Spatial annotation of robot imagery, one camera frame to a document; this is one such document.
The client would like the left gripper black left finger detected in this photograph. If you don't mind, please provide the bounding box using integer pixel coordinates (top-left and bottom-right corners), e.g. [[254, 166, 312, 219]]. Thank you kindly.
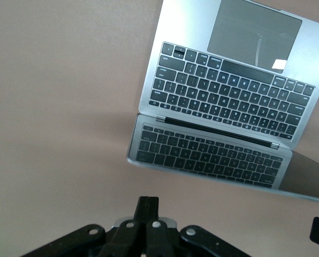
[[20, 196, 149, 257]]

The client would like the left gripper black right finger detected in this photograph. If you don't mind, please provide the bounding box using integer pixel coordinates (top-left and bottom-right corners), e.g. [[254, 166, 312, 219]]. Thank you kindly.
[[148, 196, 261, 257]]

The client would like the grey aluminium laptop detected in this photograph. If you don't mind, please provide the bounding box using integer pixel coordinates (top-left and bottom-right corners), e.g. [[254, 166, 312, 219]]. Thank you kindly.
[[126, 0, 319, 206]]

